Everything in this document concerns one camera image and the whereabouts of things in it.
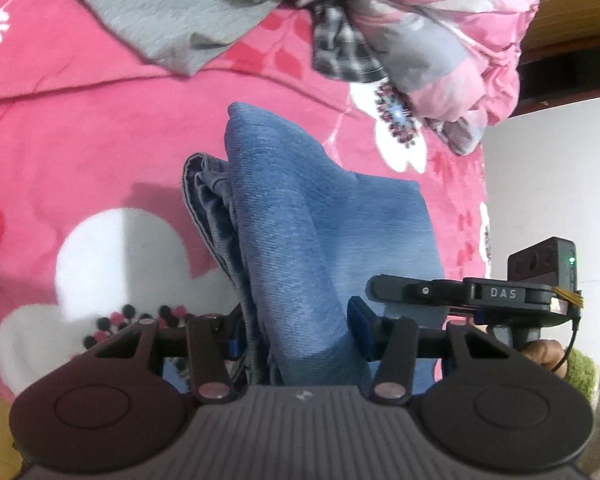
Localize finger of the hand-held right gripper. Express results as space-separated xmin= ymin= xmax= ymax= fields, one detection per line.
xmin=366 ymin=274 xmax=476 ymax=313

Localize pink floral bed sheet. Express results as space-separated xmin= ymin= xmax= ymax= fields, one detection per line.
xmin=0 ymin=0 xmax=493 ymax=401

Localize black white plaid shirt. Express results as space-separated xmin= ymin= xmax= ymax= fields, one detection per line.
xmin=285 ymin=0 xmax=388 ymax=83

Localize person's right hand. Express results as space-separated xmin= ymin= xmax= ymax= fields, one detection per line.
xmin=521 ymin=339 xmax=567 ymax=370

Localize blue jeans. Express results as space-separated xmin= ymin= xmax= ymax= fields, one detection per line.
xmin=181 ymin=101 xmax=443 ymax=396

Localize black cable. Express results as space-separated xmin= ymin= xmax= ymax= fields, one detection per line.
xmin=552 ymin=305 xmax=583 ymax=378

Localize brown wooden furniture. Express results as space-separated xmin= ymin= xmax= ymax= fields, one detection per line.
xmin=515 ymin=0 xmax=600 ymax=120

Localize grey sweatshirt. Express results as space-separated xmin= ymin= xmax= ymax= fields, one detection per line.
xmin=70 ymin=0 xmax=293 ymax=78

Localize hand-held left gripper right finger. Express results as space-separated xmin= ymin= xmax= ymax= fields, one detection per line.
xmin=346 ymin=297 xmax=511 ymax=406

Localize pink patterned quilt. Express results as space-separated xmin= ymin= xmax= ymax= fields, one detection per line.
xmin=215 ymin=0 xmax=540 ymax=157

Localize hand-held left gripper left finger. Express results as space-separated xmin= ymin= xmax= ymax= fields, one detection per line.
xmin=94 ymin=310 xmax=246 ymax=405

